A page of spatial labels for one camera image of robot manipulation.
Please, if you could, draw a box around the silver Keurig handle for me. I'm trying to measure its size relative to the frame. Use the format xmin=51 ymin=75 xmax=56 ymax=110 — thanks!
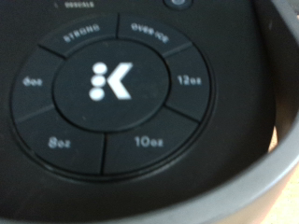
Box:
xmin=0 ymin=0 xmax=299 ymax=224

